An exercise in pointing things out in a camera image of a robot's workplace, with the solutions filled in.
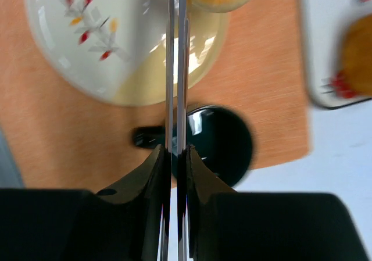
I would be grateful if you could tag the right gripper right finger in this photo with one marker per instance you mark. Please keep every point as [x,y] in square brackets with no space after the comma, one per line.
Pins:
[228,225]

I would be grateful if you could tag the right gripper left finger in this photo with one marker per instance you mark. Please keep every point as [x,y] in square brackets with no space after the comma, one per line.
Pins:
[124,221]

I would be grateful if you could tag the large sugared ring pastry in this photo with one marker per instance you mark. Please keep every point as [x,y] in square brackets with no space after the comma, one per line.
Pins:
[355,59]

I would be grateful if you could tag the metal bread tongs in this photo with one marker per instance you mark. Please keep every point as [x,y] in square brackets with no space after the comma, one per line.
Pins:
[177,65]

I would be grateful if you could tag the dark green cup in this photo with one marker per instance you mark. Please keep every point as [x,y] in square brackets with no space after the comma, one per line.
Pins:
[220,136]

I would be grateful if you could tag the orange cloth placemat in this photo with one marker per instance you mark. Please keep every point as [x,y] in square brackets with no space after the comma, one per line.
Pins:
[61,138]

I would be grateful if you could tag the cream two-tone plate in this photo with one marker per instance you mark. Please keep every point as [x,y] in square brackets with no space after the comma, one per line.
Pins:
[114,50]

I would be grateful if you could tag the strawberry print tray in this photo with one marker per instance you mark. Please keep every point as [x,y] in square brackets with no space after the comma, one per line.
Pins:
[323,24]

